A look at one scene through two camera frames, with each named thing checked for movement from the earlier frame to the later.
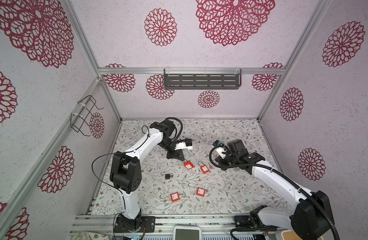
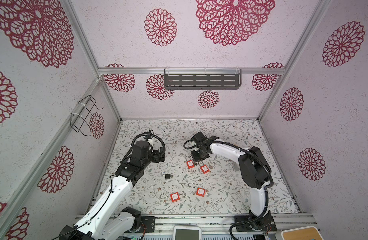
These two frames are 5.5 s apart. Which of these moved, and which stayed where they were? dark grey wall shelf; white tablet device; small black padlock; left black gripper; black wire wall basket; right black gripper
Moved: right black gripper; left black gripper
Stayed: small black padlock; dark grey wall shelf; white tablet device; black wire wall basket
